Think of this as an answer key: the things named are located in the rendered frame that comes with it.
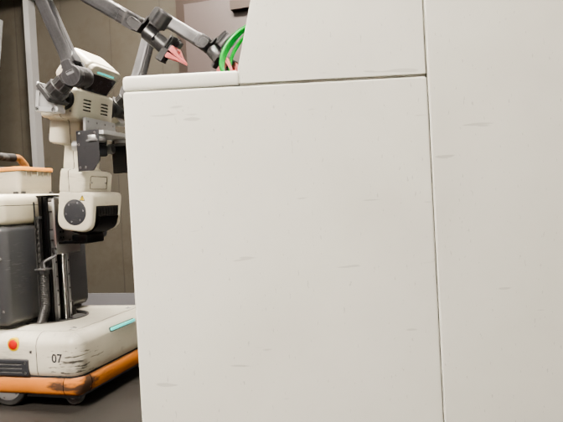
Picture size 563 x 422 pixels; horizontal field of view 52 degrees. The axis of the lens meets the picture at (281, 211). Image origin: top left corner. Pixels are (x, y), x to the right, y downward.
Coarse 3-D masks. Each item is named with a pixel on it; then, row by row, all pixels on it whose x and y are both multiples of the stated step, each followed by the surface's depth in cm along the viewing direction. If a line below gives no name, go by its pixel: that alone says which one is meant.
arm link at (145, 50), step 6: (144, 18) 266; (144, 42) 262; (144, 48) 261; (150, 48) 263; (138, 54) 262; (144, 54) 260; (150, 54) 263; (138, 60) 260; (144, 60) 260; (138, 66) 259; (144, 66) 259; (132, 72) 259; (138, 72) 257; (144, 72) 259; (120, 90) 256
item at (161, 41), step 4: (156, 36) 207; (160, 36) 207; (164, 36) 209; (172, 36) 204; (152, 40) 207; (156, 40) 206; (160, 40) 206; (164, 40) 206; (168, 40) 205; (172, 40) 205; (180, 40) 209; (152, 44) 208; (156, 44) 207; (160, 44) 206; (164, 44) 205; (168, 44) 205; (172, 44) 208; (156, 48) 207; (160, 48) 206; (156, 56) 206; (164, 60) 211
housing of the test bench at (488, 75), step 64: (448, 0) 109; (512, 0) 109; (448, 64) 109; (512, 64) 109; (448, 128) 110; (512, 128) 110; (448, 192) 110; (512, 192) 110; (448, 256) 110; (512, 256) 110; (448, 320) 110; (512, 320) 110; (448, 384) 111; (512, 384) 111
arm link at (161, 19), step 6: (156, 12) 207; (162, 12) 205; (132, 18) 206; (150, 18) 207; (156, 18) 206; (162, 18) 206; (168, 18) 207; (132, 24) 207; (138, 24) 206; (144, 24) 208; (156, 24) 206; (162, 24) 207; (138, 30) 207
